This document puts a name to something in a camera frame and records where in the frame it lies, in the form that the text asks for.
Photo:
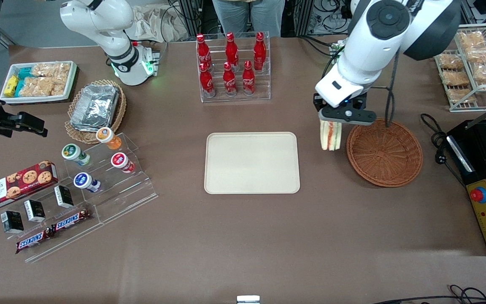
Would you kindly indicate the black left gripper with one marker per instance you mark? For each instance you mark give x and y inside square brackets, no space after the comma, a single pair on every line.
[317,101]

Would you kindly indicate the triangular white bread sandwich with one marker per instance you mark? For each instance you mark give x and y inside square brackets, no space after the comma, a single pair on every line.
[330,137]

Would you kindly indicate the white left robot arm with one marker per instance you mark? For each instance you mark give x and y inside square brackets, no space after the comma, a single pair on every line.
[365,46]

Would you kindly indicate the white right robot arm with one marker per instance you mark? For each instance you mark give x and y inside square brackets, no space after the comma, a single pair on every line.
[112,33]

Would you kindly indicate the round brown wicker basket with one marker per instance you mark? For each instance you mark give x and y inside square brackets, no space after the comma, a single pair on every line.
[386,156]

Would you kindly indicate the white rectangular snack tray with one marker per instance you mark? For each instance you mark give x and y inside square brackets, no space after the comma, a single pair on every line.
[72,80]

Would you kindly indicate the light flat wicker basket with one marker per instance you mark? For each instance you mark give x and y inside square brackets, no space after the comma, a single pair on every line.
[118,114]

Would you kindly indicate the cream rectangular plastic tray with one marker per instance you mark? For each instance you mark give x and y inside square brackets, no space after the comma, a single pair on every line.
[251,162]

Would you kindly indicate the clear rice cracker packet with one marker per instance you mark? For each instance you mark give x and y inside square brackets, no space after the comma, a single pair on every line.
[51,69]
[42,86]

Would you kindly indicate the teal snack packet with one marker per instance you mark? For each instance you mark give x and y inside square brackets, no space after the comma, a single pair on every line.
[25,73]
[20,88]

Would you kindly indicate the yellow snack packet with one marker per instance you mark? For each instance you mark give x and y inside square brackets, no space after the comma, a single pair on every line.
[11,85]

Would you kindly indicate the green lid yogurt cup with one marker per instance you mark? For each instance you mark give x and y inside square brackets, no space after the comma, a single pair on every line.
[74,153]

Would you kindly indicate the red Walkers cookie box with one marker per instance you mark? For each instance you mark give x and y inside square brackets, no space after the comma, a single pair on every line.
[15,185]

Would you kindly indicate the silver foil container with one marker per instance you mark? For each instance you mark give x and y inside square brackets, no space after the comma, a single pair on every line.
[95,105]

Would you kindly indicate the orange lid yogurt cup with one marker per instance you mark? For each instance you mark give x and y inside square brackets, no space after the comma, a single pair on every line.
[108,137]

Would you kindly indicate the blue lid yogurt cup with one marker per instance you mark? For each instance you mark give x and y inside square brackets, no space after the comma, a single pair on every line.
[85,181]

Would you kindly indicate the small black box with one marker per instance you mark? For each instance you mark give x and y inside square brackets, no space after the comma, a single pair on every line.
[63,196]
[35,210]
[12,221]

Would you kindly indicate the red lid yogurt cup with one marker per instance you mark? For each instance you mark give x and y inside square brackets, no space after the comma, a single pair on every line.
[121,162]

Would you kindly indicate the clear acrylic bottle rack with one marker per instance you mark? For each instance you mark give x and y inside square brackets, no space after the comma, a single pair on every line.
[264,90]

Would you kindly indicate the Snickers chocolate bar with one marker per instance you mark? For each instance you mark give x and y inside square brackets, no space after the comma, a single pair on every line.
[34,240]
[71,220]

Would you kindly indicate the red cola bottle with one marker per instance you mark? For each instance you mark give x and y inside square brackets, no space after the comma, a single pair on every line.
[229,82]
[248,80]
[207,82]
[231,50]
[260,52]
[203,50]

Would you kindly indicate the clear acrylic stepped stand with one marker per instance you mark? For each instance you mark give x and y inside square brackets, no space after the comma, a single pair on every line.
[129,190]
[63,242]

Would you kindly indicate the black appliance base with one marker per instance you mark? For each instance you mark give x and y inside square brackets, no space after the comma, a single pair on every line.
[479,164]

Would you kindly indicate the person in blue jeans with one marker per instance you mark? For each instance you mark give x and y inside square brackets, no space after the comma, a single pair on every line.
[247,17]

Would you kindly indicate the red emergency stop button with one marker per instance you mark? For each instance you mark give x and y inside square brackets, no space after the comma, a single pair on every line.
[479,194]

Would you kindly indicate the crumpled beige cloth bag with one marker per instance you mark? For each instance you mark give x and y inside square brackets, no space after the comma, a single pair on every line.
[154,23]

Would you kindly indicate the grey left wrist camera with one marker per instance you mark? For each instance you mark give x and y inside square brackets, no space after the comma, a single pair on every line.
[348,117]

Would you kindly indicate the black metal equipment frame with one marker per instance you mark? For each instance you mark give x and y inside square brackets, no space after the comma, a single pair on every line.
[196,17]

